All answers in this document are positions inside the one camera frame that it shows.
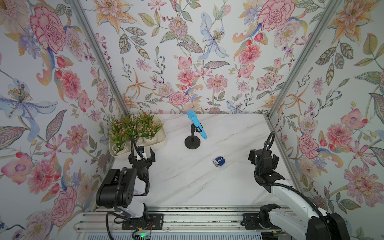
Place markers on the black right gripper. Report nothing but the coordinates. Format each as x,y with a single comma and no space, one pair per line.
252,156

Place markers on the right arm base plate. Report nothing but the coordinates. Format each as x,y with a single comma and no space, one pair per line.
255,221

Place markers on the orange flower potted plant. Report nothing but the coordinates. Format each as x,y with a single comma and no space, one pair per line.
130,128

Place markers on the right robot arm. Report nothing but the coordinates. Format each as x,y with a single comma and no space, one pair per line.
308,221

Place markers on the blue metal can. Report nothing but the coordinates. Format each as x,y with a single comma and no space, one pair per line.
219,161

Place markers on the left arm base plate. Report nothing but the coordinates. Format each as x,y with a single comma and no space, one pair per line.
148,222

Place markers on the black microphone stand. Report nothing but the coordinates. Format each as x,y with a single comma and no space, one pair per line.
192,142

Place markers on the blue toy microphone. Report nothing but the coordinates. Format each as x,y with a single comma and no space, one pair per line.
198,126

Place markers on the pink flower potted plant back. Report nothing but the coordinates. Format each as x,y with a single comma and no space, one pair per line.
148,129

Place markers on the aluminium corner post left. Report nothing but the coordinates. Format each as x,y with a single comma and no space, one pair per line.
91,37

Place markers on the cream plastic storage box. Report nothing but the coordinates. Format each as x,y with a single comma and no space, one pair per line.
124,155

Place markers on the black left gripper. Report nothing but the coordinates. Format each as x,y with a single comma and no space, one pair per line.
152,157

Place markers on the pink flower potted plant boxed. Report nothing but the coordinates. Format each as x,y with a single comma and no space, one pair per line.
118,134

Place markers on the aluminium corner post right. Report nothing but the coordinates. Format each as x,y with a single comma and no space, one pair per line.
328,12

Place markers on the aluminium corner post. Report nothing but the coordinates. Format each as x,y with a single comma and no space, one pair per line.
328,12
91,37

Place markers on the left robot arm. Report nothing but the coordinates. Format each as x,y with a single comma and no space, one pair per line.
120,188

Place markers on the aluminium mounting rail frame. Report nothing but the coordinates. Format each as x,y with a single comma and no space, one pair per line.
185,222

